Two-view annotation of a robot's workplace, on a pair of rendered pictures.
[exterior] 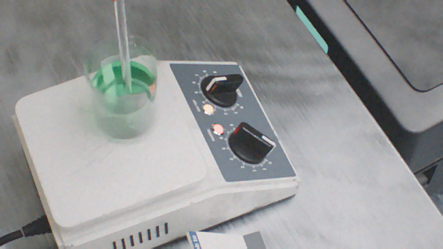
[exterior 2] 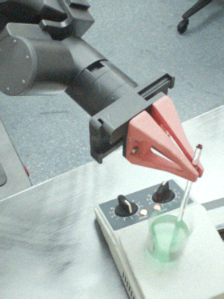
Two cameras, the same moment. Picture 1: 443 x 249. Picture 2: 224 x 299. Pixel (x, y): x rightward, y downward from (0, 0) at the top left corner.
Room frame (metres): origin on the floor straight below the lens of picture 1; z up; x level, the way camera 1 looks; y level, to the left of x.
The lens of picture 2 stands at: (0.41, 0.32, 1.40)
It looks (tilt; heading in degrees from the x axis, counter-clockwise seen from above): 56 degrees down; 275
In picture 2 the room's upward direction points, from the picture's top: straight up
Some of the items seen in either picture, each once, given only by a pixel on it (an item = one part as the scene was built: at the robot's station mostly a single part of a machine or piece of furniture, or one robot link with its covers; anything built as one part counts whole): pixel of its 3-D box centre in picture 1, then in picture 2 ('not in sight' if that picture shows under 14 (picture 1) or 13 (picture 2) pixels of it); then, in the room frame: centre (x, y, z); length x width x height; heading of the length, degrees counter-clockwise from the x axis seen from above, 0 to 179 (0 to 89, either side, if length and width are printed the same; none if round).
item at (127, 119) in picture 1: (126, 92); (170, 232); (0.36, 0.07, 0.87); 0.06 x 0.05 x 0.08; 54
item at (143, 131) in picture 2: not in sight; (172, 139); (0.37, 0.04, 1.01); 0.09 x 0.07 x 0.07; 135
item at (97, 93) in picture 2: not in sight; (116, 102); (0.43, -0.01, 1.01); 0.10 x 0.07 x 0.07; 46
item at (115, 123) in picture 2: not in sight; (157, 150); (0.39, 0.05, 1.01); 0.09 x 0.07 x 0.07; 136
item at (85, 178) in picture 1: (107, 139); (179, 258); (0.35, 0.09, 0.83); 0.12 x 0.12 x 0.01; 26
